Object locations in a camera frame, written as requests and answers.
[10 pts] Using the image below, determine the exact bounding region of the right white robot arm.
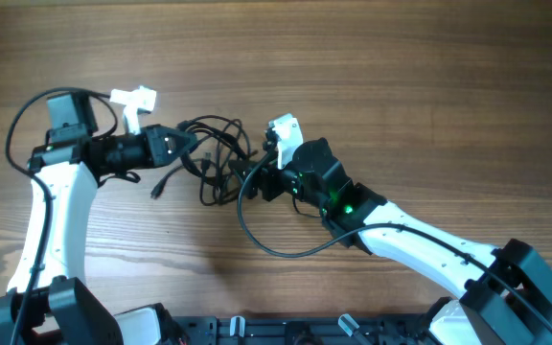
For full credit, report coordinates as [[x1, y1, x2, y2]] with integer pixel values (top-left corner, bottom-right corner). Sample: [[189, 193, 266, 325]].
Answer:
[[229, 138, 552, 344]]

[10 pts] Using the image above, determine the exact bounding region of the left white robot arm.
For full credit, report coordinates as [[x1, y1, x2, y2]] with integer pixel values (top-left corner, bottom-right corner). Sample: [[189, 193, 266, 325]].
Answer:
[[0, 87, 197, 344]]

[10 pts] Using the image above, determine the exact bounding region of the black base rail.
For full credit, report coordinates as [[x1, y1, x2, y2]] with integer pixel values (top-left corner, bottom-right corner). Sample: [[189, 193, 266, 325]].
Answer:
[[173, 314, 439, 345]]

